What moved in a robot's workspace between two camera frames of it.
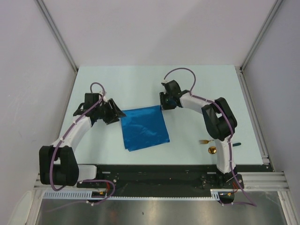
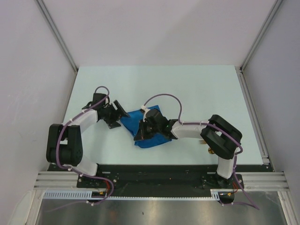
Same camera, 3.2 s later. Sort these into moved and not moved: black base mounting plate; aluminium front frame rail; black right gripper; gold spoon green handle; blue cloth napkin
Moved: blue cloth napkin; black right gripper
Not moved: aluminium front frame rail; black base mounting plate; gold spoon green handle
